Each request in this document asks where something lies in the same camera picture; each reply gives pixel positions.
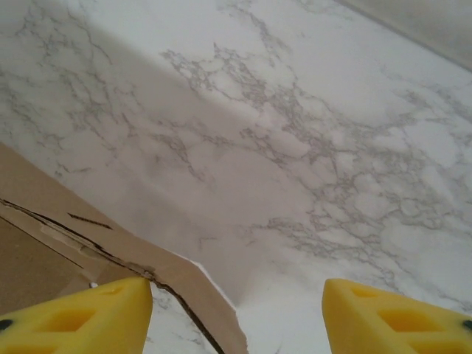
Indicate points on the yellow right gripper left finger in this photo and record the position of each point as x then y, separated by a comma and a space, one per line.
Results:
73, 324

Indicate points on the brown cardboard box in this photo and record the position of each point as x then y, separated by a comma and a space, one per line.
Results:
55, 221

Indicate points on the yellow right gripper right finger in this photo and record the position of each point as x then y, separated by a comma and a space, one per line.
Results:
387, 324

